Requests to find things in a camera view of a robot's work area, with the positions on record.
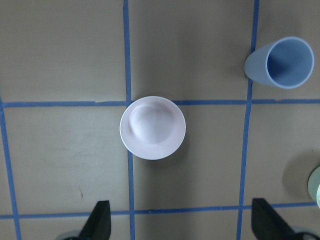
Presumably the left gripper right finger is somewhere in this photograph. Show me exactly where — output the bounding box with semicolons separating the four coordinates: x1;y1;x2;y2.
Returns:
251;198;300;240

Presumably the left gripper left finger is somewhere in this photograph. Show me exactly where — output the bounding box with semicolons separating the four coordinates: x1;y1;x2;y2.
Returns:
78;200;112;240

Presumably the blue cup near right gripper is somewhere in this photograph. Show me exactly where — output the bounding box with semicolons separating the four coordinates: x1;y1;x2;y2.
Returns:
244;36;315;90

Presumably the pink bowl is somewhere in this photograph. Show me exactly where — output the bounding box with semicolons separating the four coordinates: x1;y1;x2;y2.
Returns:
119;96;187;161

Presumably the mint green plate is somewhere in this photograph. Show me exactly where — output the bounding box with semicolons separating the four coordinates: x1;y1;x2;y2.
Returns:
307;166;320;207

